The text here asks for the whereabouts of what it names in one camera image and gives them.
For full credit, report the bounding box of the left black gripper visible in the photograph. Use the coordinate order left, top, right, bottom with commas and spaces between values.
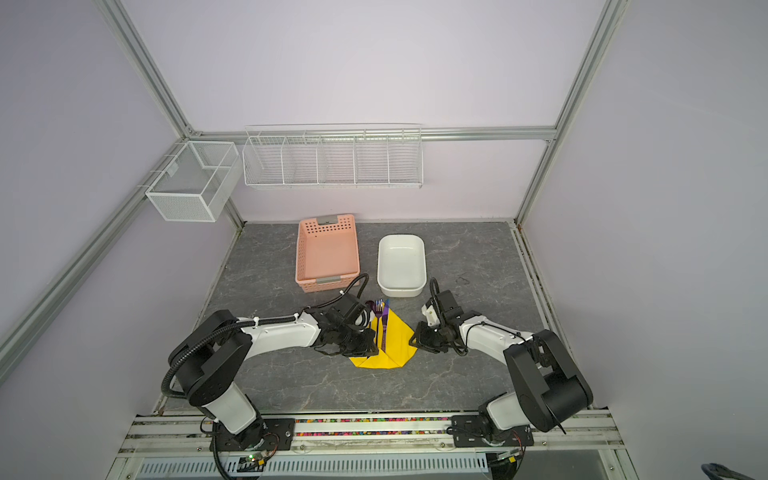
336, 323, 380, 357

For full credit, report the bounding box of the yellow paper napkin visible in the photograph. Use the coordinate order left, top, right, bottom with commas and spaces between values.
350, 311, 417, 369

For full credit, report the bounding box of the purple black knife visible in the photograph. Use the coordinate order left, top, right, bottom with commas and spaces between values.
379, 300, 389, 352

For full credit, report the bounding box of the purple black fork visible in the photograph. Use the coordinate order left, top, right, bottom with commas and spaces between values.
373, 299, 387, 322

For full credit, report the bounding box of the white oval tray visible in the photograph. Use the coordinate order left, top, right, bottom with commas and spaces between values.
376, 234, 427, 298

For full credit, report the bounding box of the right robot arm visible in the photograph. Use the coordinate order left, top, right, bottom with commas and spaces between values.
409, 278, 593, 445

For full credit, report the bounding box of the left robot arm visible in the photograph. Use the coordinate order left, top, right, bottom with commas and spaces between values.
160, 273, 378, 450

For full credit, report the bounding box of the pink plastic basket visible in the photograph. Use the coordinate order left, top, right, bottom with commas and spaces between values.
295, 214, 361, 293

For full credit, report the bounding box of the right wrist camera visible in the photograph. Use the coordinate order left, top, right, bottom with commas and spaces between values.
421, 303, 440, 328

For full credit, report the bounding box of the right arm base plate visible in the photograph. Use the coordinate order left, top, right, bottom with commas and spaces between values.
446, 413, 534, 448

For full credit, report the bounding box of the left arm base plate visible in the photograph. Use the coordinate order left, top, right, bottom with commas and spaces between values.
211, 417, 296, 452

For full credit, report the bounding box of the white vented cable duct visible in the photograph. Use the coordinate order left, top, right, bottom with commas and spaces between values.
136, 453, 490, 479

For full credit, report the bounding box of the white wire wall shelf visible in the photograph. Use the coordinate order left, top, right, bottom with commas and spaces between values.
242, 123, 424, 188

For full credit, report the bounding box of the white mesh wall box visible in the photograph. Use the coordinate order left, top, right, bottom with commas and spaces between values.
146, 141, 243, 223

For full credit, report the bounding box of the aluminium front rail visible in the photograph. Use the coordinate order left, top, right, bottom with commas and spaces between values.
118, 410, 625, 457

